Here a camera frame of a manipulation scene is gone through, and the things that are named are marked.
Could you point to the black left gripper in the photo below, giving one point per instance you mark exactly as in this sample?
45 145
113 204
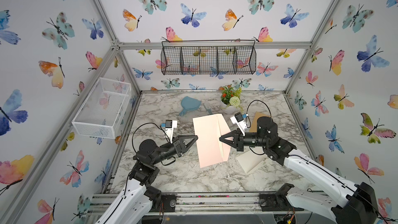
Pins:
180 149

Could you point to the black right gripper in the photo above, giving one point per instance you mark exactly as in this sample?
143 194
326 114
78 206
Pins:
239 140

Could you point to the kraft brown envelope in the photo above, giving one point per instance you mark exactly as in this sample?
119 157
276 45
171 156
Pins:
254 124

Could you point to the pink envelope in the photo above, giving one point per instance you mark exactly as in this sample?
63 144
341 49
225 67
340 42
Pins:
209 130

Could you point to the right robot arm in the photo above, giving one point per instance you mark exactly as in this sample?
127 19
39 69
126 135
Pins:
342 201

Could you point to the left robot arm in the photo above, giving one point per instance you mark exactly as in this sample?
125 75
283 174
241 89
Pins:
138 197

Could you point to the cream white envelope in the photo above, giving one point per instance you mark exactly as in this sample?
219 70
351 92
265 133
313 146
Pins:
251 161

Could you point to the white pot with artificial plant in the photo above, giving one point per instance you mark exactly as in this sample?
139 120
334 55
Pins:
230 99

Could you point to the teal plastic dustpan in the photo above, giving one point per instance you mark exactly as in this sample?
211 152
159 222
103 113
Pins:
189 104

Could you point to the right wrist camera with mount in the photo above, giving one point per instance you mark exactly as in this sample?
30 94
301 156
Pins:
240 120

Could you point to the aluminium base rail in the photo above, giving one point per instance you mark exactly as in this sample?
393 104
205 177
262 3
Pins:
240 208

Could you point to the black wire wall basket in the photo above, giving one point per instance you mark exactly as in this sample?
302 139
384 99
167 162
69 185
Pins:
208 57

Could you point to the white mesh wall basket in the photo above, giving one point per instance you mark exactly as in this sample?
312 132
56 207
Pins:
101 113

